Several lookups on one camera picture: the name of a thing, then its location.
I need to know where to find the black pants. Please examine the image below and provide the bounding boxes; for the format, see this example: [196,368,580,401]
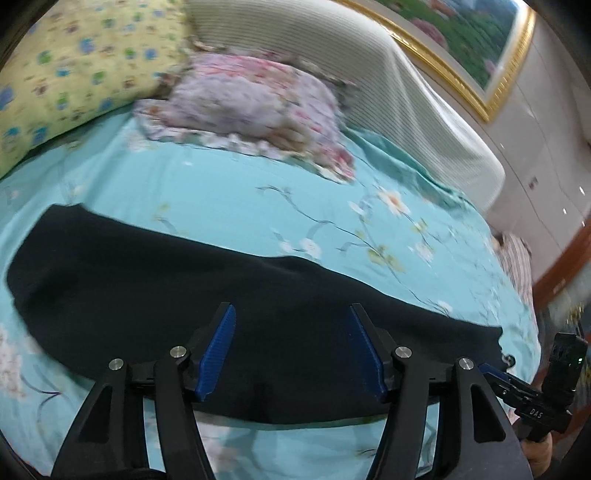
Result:
[7,206,504,424]

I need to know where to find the person's right hand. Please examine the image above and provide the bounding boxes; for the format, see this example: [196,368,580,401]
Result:
[521,434,553,479]

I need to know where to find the plaid cloth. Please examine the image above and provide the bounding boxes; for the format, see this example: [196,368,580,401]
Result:
[492,232,534,310]

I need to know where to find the teal floral bed sheet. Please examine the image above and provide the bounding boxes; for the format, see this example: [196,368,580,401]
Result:
[1,108,541,479]

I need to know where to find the striped beige headboard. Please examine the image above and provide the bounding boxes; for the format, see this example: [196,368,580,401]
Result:
[184,1,505,213]

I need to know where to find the gold framed landscape painting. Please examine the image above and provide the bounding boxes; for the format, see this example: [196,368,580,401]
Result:
[342,0,536,123]

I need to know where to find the pink floral ruffled pillow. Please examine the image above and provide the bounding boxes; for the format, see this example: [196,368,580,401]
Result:
[133,50,356,183]

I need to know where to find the yellow cartoon print pillow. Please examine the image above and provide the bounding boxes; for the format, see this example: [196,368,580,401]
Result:
[1,1,188,174]

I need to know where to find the wooden door frame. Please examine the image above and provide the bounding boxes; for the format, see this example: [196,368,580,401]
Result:
[533,218,590,312]

